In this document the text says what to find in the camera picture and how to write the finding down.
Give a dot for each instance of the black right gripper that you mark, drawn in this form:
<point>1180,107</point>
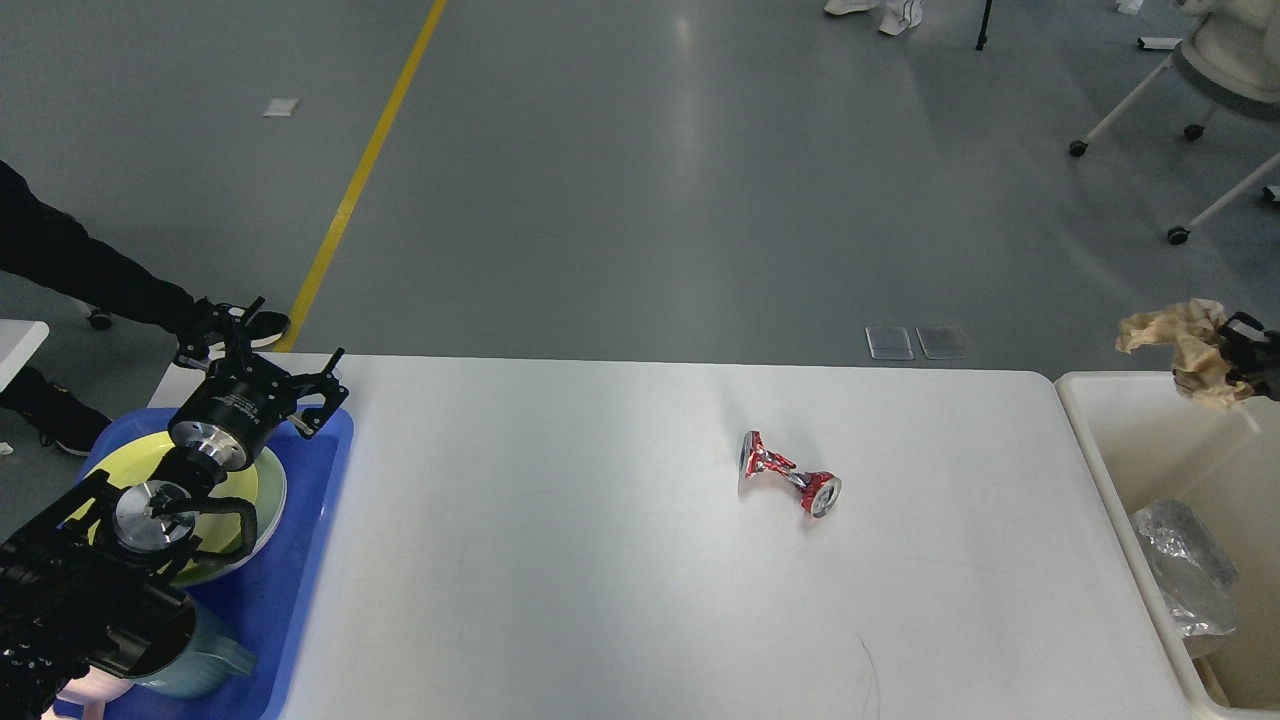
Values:
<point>1252,355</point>

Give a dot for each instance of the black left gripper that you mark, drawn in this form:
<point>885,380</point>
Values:
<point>230,418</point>

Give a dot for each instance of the yellow plastic plate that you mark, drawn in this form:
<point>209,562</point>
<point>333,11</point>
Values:
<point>130,465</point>

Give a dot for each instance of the teal mug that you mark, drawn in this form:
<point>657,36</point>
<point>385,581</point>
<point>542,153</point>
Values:
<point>195,655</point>

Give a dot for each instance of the red snack wrapper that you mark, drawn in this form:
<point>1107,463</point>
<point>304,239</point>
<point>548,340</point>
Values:
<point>817,491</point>

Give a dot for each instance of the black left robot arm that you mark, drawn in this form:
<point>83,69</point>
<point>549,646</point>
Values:
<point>91,581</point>

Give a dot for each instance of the white plastic bin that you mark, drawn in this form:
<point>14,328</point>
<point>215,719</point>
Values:
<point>1142,441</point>

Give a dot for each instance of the blue plastic tray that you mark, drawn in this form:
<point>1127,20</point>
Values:
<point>266,600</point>

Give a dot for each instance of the white rolling chair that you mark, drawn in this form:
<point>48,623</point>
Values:
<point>1230,58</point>

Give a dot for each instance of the pink ribbed mug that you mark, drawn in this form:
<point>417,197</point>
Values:
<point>94,691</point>

